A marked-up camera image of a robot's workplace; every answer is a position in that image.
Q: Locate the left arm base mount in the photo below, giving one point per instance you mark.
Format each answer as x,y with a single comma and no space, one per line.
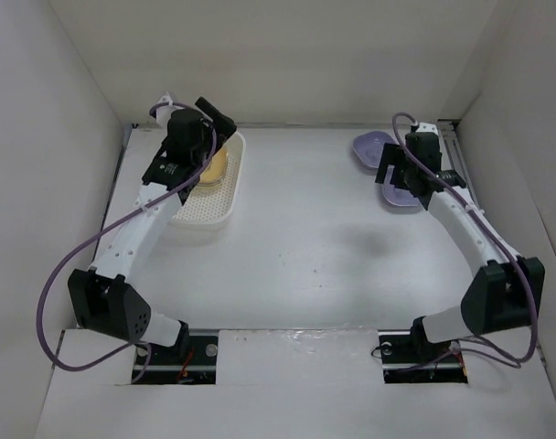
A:
197,364

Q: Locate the yellow panda plate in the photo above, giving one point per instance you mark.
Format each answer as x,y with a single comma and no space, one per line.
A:
216,170

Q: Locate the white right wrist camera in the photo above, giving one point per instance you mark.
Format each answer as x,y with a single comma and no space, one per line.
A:
421,127

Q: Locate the purple panda plate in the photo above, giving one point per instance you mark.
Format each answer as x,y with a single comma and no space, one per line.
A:
398,198
369,147

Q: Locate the white perforated plastic bin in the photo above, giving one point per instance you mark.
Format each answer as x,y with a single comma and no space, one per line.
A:
208,211

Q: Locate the purple panda plate near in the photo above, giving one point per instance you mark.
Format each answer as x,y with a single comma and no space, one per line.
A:
398,198

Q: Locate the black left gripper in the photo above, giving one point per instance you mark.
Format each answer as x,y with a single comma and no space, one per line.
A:
224,125

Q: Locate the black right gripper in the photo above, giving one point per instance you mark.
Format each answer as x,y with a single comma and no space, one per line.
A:
393,155

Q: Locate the purple panda plate far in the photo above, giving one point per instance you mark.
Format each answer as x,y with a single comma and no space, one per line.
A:
369,147

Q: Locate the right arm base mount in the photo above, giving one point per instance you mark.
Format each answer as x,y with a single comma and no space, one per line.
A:
408,357

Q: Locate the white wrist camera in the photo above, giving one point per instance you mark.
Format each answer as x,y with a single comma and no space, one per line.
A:
162,110
421,127

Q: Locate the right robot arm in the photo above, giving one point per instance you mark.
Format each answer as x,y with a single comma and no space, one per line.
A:
506,288

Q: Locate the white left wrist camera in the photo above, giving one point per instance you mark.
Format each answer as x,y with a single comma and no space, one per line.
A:
162,110

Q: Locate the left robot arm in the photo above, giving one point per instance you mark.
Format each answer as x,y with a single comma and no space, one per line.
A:
104,296

